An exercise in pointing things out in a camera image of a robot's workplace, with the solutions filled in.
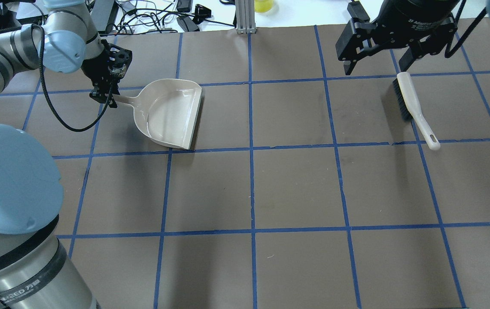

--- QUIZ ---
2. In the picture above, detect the beige plastic dustpan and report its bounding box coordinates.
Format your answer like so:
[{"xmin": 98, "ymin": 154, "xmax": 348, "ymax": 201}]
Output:
[{"xmin": 113, "ymin": 79, "xmax": 203, "ymax": 149}]

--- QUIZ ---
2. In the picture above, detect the white hand brush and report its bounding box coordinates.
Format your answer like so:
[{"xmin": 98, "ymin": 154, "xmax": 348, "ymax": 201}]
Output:
[{"xmin": 393, "ymin": 72, "xmax": 441, "ymax": 151}]

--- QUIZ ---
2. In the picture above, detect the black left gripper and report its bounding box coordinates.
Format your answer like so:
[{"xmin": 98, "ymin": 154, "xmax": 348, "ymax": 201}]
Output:
[{"xmin": 81, "ymin": 39, "xmax": 133, "ymax": 108}]

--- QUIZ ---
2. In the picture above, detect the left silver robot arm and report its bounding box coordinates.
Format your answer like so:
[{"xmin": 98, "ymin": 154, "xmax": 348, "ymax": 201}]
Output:
[{"xmin": 0, "ymin": 0, "xmax": 132, "ymax": 309}]

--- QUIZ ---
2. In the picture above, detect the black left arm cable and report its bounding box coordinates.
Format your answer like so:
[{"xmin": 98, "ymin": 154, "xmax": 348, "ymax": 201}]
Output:
[{"xmin": 30, "ymin": 24, "xmax": 119, "ymax": 133}]

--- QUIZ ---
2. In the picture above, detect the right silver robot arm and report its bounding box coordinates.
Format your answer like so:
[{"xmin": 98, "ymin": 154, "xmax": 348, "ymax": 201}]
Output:
[{"xmin": 335, "ymin": 0, "xmax": 490, "ymax": 76}]

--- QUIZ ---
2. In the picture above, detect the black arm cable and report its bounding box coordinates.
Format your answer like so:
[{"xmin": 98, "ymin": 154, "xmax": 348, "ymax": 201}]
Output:
[
  {"xmin": 30, "ymin": 24, "xmax": 119, "ymax": 133},
  {"xmin": 444, "ymin": 0, "xmax": 488, "ymax": 58}
]

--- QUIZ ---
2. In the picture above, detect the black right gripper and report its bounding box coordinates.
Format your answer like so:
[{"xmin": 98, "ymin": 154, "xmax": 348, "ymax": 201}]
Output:
[{"xmin": 335, "ymin": 0, "xmax": 458, "ymax": 76}]

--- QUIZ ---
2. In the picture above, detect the black power adapter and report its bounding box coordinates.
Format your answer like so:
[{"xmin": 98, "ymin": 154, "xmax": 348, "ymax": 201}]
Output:
[{"xmin": 347, "ymin": 0, "xmax": 370, "ymax": 23}]

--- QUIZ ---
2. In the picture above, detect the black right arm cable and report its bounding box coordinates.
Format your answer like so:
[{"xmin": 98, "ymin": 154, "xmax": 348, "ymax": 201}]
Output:
[{"xmin": 444, "ymin": 0, "xmax": 488, "ymax": 58}]

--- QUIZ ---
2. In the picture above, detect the aluminium frame post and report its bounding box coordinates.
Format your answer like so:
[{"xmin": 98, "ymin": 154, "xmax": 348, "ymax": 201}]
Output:
[{"xmin": 235, "ymin": 0, "xmax": 257, "ymax": 34}]

